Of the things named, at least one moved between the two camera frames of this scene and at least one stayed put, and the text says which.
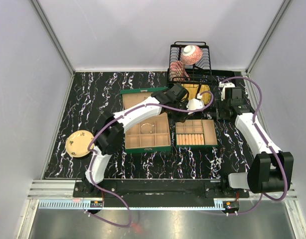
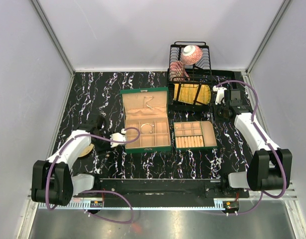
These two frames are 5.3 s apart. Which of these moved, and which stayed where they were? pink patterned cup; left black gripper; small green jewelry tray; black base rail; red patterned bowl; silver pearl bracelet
Moved: left black gripper; silver pearl bracelet
Stayed: pink patterned cup; red patterned bowl; small green jewelry tray; black base rail
